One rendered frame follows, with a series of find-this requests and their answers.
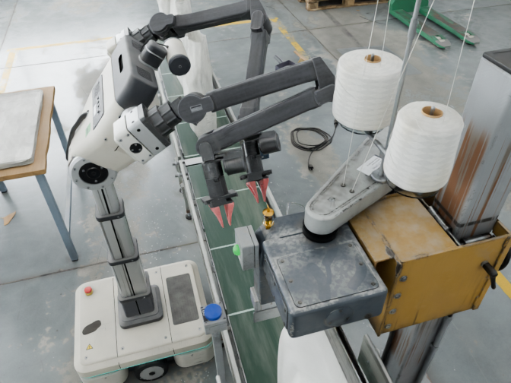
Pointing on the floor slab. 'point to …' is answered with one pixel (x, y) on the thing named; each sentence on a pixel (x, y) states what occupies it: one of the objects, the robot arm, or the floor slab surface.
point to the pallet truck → (399, 11)
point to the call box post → (219, 356)
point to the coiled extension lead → (312, 145)
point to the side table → (39, 166)
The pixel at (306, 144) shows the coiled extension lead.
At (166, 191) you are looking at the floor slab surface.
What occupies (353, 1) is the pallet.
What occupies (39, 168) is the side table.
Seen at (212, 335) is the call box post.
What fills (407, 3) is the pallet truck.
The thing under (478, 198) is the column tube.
